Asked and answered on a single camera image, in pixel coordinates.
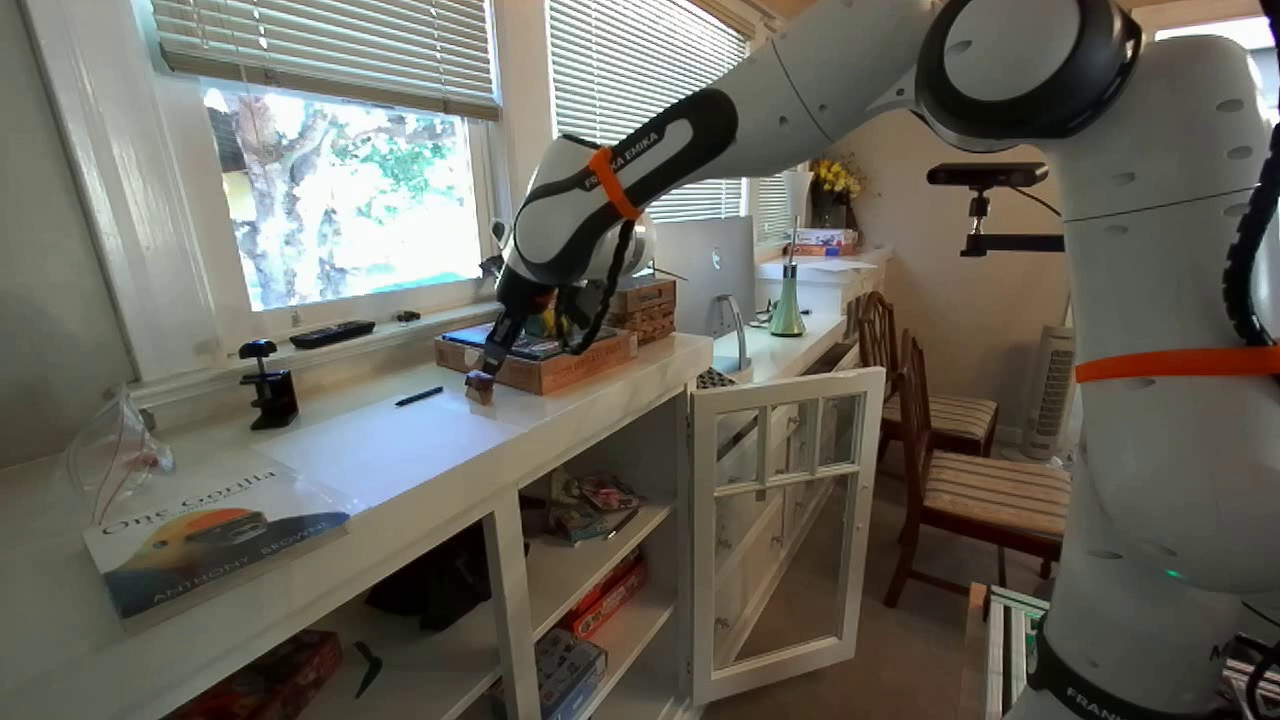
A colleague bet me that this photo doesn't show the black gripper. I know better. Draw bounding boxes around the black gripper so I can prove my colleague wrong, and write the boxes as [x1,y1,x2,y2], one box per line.
[465,258,548,399]

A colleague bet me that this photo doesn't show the orange board game box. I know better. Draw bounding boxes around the orange board game box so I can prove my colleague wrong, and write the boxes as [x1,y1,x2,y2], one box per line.
[433,325,641,399]

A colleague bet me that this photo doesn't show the black remote control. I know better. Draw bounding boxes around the black remote control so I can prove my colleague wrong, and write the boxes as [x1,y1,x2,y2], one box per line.
[289,316,381,351]

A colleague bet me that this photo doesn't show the stacked magazines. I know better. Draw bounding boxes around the stacked magazines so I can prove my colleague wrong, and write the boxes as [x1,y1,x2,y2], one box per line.
[521,472,649,547]

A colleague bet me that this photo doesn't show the white framed window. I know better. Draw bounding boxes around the white framed window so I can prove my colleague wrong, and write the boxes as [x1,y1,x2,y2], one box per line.
[196,74,491,316]

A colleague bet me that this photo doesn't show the silver desktop computer monitor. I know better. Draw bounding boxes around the silver desktop computer monitor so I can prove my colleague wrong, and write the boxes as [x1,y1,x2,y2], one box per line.
[654,211,762,376]

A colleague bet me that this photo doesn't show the black table clamp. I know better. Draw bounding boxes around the black table clamp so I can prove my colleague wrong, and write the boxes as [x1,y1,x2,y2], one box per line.
[238,335,299,430]

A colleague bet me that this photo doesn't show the black bag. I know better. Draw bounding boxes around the black bag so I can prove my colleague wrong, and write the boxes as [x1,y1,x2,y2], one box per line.
[365,531,495,631]

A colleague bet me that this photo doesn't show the white counter shelf unit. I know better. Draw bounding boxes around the white counter shelf unit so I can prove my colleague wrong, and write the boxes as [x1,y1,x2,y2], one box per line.
[0,245,891,720]

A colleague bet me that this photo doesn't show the red books stack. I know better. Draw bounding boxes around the red books stack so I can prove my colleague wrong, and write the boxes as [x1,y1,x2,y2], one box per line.
[556,550,654,642]

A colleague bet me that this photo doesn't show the white glass-pane cabinet door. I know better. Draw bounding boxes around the white glass-pane cabinet door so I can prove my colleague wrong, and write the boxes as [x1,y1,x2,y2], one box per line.
[688,365,887,709]

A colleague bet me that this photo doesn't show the green bottle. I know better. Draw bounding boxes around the green bottle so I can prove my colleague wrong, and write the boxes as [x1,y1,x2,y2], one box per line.
[767,255,809,340]

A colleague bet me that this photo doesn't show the white window blinds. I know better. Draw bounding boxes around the white window blinds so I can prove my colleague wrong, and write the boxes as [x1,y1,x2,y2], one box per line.
[543,0,752,277]
[146,0,505,120]

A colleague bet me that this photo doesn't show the colourful game boxes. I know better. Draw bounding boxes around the colourful game boxes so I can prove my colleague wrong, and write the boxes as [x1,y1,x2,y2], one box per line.
[536,623,614,720]

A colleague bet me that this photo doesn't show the small black tool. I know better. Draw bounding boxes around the small black tool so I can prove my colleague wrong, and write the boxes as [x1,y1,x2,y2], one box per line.
[348,635,390,705]

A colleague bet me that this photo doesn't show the sunset cover picture book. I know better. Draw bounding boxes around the sunset cover picture book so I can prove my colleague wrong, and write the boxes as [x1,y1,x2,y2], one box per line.
[79,454,351,621]

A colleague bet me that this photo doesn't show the yellow flower bouquet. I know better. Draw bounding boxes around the yellow flower bouquet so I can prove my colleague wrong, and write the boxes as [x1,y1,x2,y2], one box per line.
[806,156,869,233]

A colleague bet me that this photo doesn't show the reddish brown box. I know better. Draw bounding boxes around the reddish brown box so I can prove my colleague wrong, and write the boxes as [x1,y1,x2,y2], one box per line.
[172,629,348,720]

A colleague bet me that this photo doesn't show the clear plastic bag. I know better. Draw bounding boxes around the clear plastic bag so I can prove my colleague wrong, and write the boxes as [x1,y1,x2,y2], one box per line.
[64,393,178,517]

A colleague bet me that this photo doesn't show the wooden chair striped cushion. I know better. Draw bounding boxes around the wooden chair striped cushion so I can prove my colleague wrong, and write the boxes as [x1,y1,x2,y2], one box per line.
[881,333,1077,612]
[854,287,1006,462]

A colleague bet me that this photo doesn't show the white tower fan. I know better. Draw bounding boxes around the white tower fan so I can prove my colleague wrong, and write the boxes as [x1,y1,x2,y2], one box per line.
[1026,319,1079,462]

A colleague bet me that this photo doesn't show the black stereo camera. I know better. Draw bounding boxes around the black stereo camera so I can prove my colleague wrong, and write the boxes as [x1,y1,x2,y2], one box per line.
[924,159,1054,190]

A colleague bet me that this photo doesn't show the black camera stand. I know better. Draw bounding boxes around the black camera stand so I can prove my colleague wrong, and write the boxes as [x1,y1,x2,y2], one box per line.
[955,183,1074,263]

